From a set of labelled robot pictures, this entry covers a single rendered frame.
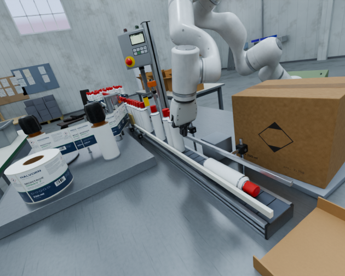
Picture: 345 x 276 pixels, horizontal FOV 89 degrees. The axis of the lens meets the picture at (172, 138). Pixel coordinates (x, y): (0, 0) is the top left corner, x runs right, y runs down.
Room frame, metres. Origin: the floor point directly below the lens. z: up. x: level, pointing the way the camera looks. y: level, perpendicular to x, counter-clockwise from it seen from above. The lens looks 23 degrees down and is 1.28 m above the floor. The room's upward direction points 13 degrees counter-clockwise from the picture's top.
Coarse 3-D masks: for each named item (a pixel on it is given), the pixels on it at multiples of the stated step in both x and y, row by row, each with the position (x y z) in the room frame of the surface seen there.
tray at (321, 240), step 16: (320, 208) 0.33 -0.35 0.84; (336, 208) 0.30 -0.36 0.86; (304, 224) 0.30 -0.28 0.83; (320, 224) 0.29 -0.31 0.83; (336, 224) 0.28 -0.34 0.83; (288, 240) 0.27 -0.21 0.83; (304, 240) 0.26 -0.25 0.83; (320, 240) 0.25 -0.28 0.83; (336, 240) 0.25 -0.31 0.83; (272, 256) 0.25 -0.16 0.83; (288, 256) 0.24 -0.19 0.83; (304, 256) 0.23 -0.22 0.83; (320, 256) 0.22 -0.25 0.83; (336, 256) 0.22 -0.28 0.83; (272, 272) 0.20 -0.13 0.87; (288, 272) 0.21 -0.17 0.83; (304, 272) 0.20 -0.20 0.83; (320, 272) 0.20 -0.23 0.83; (336, 272) 0.19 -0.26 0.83
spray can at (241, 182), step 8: (208, 160) 0.54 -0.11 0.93; (216, 160) 0.53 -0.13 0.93; (208, 168) 0.52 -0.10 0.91; (216, 168) 0.49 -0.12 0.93; (224, 168) 0.47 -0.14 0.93; (224, 176) 0.45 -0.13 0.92; (232, 176) 0.43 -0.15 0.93; (240, 176) 0.42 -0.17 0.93; (232, 184) 0.42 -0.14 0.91; (240, 184) 0.40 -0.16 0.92; (248, 184) 0.39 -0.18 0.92; (248, 192) 0.38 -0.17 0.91; (256, 192) 0.37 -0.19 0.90
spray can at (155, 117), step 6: (150, 108) 0.94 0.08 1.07; (156, 108) 0.94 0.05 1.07; (150, 114) 0.94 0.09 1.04; (156, 114) 0.92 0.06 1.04; (156, 120) 0.92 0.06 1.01; (156, 126) 0.92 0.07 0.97; (162, 126) 0.93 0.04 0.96; (156, 132) 0.92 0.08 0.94; (162, 132) 0.92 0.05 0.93; (162, 138) 0.92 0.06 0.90
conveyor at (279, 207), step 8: (184, 152) 0.73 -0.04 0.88; (192, 152) 0.72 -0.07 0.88; (184, 160) 0.66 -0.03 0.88; (200, 160) 0.63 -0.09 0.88; (192, 168) 0.59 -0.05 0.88; (216, 184) 0.47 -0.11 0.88; (264, 192) 0.39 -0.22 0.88; (240, 200) 0.38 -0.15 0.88; (264, 200) 0.36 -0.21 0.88; (272, 200) 0.35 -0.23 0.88; (280, 200) 0.35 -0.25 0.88; (248, 208) 0.35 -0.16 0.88; (272, 208) 0.33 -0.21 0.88; (280, 208) 0.32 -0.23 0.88; (288, 208) 0.32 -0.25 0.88; (264, 216) 0.31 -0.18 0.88
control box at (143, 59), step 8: (128, 32) 1.16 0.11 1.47; (136, 32) 1.14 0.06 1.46; (144, 32) 1.13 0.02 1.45; (120, 40) 1.16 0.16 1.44; (128, 40) 1.15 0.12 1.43; (128, 48) 1.15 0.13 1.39; (128, 56) 1.16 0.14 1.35; (136, 56) 1.15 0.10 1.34; (144, 56) 1.14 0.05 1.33; (136, 64) 1.15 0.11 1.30; (144, 64) 1.14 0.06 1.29
